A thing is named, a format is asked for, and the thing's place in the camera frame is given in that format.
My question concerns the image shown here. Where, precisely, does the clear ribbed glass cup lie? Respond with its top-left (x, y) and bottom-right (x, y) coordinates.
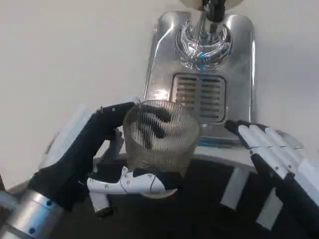
top-left (123, 99), bottom-right (201, 200)

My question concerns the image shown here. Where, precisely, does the black dispenser tap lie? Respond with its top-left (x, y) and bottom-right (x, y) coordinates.
top-left (198, 0), bottom-right (227, 23)

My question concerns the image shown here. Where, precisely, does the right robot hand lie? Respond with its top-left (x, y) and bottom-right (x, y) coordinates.
top-left (225, 119), bottom-right (319, 239)

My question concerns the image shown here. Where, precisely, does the black robot torso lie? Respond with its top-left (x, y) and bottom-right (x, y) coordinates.
top-left (49, 159), bottom-right (319, 239)

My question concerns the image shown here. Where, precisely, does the steel slotted drain grid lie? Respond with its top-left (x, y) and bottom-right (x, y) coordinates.
top-left (171, 73), bottom-right (228, 124)

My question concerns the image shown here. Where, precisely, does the steel drip tray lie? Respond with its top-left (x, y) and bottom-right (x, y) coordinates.
top-left (143, 10), bottom-right (258, 172)

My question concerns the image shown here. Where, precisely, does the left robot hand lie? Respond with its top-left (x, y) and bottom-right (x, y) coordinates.
top-left (27, 101), bottom-right (179, 219)

